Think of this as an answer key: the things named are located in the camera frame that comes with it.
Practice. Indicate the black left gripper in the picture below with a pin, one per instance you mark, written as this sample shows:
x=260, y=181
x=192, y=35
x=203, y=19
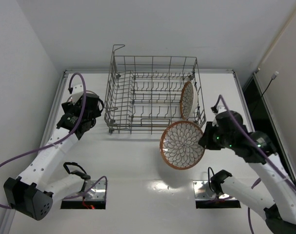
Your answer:
x=71, y=107

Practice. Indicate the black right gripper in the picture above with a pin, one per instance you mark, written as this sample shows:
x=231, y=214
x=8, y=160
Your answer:
x=207, y=137

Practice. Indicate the brown-rimmed floral plate front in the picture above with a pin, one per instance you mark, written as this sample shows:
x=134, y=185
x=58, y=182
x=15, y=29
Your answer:
x=179, y=146

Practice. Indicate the brown-rimmed floral plate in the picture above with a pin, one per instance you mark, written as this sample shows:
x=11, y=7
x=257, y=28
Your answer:
x=179, y=146
x=188, y=100

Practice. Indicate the white plate orange sunburst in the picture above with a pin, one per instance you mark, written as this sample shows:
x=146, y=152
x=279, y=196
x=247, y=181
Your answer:
x=74, y=98

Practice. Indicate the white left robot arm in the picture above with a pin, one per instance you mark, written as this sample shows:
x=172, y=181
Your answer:
x=31, y=193

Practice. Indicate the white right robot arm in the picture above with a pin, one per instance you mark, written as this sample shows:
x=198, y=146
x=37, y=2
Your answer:
x=258, y=151

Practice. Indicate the grey wire dish rack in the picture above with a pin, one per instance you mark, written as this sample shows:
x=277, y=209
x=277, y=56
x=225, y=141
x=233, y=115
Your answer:
x=143, y=92

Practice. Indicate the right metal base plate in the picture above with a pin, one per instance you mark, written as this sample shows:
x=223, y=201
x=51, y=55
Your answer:
x=202, y=192

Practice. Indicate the metal base plate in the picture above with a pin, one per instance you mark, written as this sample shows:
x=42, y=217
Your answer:
x=97, y=192
x=202, y=192

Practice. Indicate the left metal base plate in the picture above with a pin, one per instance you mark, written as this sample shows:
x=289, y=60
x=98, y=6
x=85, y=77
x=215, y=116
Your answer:
x=97, y=192

